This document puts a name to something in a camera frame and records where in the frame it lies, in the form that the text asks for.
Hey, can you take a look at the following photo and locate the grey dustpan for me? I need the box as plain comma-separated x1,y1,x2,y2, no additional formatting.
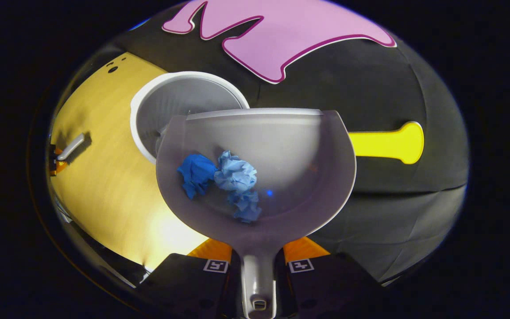
155,108,357,319

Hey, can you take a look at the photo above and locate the medium blue paper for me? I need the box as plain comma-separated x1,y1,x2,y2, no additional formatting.
227,190,263,223

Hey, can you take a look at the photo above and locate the light blue paper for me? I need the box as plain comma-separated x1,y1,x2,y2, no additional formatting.
214,151,258,192

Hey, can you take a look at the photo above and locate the yellow wooden desktop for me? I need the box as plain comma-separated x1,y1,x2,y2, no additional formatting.
49,52,233,271

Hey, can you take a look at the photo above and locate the dark blue paper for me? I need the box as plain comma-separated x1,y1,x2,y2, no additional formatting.
177,153,218,200

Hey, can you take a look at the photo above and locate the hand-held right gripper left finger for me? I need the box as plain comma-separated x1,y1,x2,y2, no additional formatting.
135,238,243,319

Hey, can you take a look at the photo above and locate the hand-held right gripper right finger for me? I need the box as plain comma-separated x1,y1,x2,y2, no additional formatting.
275,237,388,319

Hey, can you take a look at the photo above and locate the small grey broom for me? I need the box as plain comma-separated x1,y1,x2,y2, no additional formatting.
57,133,85,161

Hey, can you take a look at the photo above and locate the white ribbed garbage bin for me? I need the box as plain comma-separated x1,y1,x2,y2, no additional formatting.
130,71,250,165

